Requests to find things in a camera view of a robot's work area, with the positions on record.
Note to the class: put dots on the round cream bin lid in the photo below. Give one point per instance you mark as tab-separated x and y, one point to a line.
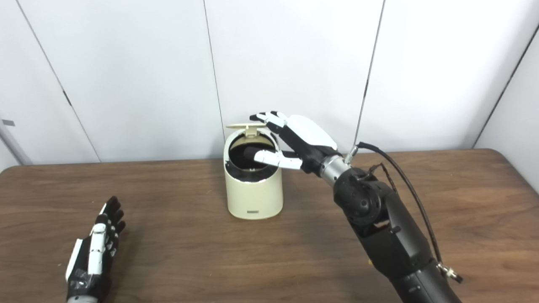
244	126

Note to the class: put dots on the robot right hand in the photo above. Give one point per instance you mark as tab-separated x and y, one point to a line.
307	134

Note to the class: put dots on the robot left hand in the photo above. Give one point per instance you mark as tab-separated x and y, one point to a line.
94	252

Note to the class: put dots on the gray wall corner strip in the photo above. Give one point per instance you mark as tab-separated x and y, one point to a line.
14	145

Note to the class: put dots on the small gray wall tag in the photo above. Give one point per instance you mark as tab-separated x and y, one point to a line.
8	123

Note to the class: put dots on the cream-colored bin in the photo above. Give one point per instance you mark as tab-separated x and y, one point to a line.
254	195

